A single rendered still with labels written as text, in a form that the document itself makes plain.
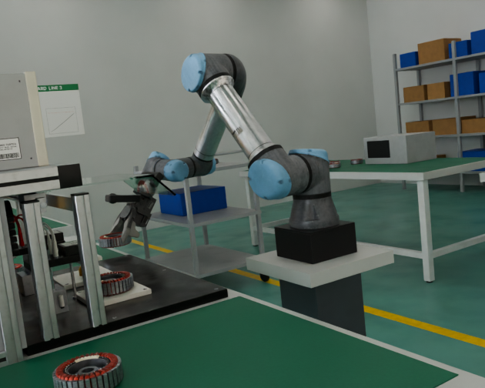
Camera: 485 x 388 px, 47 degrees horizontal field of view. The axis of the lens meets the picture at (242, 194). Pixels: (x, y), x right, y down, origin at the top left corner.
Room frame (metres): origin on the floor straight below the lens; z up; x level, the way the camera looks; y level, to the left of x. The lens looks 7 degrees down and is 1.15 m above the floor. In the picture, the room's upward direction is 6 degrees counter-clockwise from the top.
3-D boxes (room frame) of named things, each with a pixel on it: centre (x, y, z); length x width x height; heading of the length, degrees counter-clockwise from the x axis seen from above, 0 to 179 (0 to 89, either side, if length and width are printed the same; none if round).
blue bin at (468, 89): (7.46, -3.19, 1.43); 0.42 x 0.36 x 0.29; 120
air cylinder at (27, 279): (1.49, 0.61, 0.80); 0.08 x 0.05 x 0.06; 32
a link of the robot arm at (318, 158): (1.65, -0.20, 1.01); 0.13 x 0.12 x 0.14; 133
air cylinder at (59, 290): (1.28, 0.48, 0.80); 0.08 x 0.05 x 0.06; 32
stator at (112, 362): (0.89, 0.29, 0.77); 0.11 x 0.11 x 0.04
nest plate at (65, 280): (1.57, 0.48, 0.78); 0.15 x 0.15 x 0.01; 32
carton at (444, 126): (7.73, -3.03, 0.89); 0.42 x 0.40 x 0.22; 34
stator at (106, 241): (1.91, 0.46, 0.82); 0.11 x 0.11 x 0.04
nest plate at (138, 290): (1.36, 0.35, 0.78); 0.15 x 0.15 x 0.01; 32
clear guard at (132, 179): (1.37, 0.36, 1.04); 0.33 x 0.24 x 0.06; 122
